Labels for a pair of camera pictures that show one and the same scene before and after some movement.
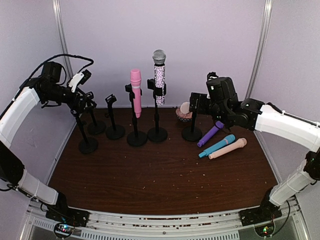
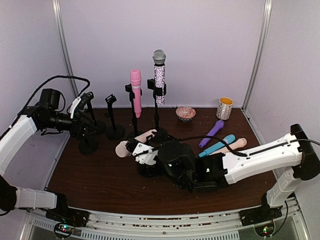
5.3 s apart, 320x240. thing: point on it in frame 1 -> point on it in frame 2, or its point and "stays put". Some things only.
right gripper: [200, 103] -> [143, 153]
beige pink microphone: [240, 143] stays put
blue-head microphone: [227, 140] stays put
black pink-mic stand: [135, 138] stays put
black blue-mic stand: [115, 131] stays put
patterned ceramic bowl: [186, 117] stays put
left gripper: [79, 107] -> [78, 133]
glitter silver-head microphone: [159, 56] stays put
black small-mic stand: [192, 133] -> [159, 135]
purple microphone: [218, 125] stays put
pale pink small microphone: [184, 107] -> [122, 150]
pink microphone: [135, 75] stays put
